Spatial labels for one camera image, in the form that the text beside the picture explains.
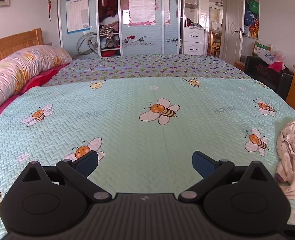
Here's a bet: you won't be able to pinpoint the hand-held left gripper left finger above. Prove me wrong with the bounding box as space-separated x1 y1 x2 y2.
22 151 113 203

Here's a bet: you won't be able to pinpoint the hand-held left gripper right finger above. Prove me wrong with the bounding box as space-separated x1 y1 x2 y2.
178 151 268 203

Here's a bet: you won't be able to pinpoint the cream printed shirt purple lace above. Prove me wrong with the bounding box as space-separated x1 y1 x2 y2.
275 120 295 200

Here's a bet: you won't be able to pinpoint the pile of clothes in wardrobe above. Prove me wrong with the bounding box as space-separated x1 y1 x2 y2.
99 21 120 57

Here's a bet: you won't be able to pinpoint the green bee-print quilt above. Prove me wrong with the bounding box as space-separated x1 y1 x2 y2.
0 76 295 240

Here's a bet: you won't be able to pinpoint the red blanket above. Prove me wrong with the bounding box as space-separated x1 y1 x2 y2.
0 62 70 130

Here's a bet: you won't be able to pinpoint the black armchair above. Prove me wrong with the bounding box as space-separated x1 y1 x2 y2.
245 56 293 100

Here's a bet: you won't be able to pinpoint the pink floral rolled duvet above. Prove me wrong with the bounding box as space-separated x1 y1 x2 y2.
0 45 73 120

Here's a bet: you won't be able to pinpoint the wooden chair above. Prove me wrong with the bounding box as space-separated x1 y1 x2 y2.
209 31 221 57

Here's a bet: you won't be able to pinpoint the white drawer cabinet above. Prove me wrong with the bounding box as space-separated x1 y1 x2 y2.
182 27 205 55

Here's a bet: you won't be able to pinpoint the plastic bags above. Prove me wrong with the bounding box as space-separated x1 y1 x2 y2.
259 50 286 72

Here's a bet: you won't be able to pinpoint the green cardboard box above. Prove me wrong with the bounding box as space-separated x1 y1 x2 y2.
252 41 273 57

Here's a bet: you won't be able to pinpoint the white door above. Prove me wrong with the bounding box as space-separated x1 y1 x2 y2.
220 0 245 65

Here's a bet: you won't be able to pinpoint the light blue sliding-door wardrobe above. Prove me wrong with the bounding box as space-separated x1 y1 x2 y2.
57 0 185 58

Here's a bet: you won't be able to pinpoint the wooden headboard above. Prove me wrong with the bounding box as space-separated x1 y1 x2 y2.
0 28 44 72

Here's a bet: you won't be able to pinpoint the blue bordered chart poster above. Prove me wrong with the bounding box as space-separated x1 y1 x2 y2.
66 0 91 34

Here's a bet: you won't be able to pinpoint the pink bordered poster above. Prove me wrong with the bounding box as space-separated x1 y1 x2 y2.
164 0 170 27
128 0 158 27

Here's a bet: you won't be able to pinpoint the bags in wall niche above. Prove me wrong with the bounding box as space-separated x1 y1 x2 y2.
244 0 260 38

